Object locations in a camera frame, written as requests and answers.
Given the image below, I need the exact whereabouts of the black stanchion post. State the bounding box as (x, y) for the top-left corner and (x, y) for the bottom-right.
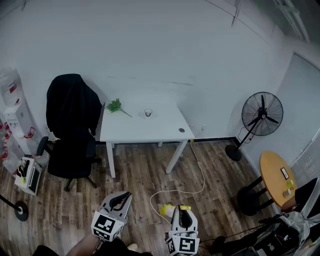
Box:
(0, 194), (29, 222)

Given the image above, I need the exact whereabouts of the person's left forearm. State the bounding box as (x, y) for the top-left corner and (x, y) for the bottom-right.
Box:
(72, 231), (101, 256)

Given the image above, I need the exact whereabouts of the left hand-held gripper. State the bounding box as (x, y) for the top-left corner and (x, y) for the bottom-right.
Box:
(91, 191), (133, 242)

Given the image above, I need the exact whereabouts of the green artificial leaf sprig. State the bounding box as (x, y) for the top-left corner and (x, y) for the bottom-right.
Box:
(106, 98), (133, 118)

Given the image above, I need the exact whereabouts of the black equipment bag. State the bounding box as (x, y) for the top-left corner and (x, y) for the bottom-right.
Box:
(209, 214), (311, 256)

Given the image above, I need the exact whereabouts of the round wooden table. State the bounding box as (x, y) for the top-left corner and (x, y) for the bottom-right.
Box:
(236, 150), (298, 217)

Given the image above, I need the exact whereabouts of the white floor cable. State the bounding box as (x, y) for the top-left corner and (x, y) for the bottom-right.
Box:
(149, 139), (206, 227)

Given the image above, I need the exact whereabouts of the black office chair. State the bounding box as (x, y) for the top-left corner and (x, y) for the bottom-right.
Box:
(36, 127), (103, 193)

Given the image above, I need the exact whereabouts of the white table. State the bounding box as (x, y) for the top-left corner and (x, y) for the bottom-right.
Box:
(99, 99), (196, 179)

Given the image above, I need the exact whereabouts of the person's black clothing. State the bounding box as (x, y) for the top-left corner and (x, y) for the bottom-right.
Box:
(32, 237), (153, 256)

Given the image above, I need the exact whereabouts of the white water dispenser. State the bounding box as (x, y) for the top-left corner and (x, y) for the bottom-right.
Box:
(3, 102), (35, 156)

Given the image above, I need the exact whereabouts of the white storage box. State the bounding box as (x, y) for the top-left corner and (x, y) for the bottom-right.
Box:
(14, 156), (43, 196)

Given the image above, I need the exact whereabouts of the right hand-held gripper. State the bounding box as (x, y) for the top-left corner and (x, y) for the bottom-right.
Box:
(165, 205), (200, 256)

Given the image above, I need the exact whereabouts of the black pedestal fan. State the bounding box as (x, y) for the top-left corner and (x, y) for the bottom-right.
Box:
(224, 91), (284, 162)

